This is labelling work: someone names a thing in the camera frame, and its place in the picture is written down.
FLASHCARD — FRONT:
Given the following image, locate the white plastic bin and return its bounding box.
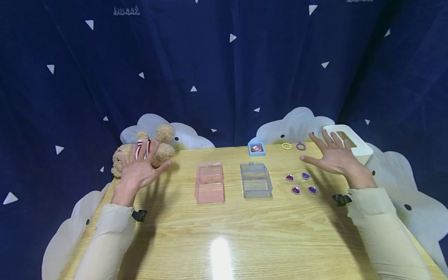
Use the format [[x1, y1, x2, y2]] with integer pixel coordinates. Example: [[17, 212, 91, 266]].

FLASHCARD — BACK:
[[322, 124, 374, 166]]

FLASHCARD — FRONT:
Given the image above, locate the person's right forearm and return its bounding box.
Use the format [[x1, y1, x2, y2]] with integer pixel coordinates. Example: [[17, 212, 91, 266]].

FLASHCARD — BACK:
[[343, 165, 433, 280]]

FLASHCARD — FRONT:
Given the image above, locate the pink transparent plastic box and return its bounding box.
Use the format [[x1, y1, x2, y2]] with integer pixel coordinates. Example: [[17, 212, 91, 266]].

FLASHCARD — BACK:
[[194, 162, 224, 204]]

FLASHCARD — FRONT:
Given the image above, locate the person's left forearm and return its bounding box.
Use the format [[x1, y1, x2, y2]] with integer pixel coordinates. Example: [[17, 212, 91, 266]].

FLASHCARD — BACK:
[[73, 184, 140, 280]]

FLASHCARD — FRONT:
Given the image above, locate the blue-gray transparent plastic box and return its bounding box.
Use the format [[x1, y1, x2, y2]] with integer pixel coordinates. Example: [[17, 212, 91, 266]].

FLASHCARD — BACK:
[[240, 163, 273, 199]]

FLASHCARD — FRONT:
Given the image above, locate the person's right hand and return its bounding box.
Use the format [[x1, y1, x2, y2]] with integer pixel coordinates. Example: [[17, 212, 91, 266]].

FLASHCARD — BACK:
[[300, 129, 362, 178]]

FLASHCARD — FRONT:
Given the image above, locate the teddy bear with striped scarf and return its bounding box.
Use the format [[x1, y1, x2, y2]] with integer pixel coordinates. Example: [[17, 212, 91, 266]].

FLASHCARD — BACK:
[[111, 123, 176, 179]]

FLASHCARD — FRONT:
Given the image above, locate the small light blue square box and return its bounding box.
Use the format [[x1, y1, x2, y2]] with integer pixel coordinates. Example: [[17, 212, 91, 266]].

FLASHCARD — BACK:
[[248, 142, 266, 157]]

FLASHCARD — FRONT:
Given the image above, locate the person's left hand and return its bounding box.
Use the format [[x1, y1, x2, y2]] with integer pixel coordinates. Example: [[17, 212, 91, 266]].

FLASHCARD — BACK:
[[119, 140, 172, 192]]

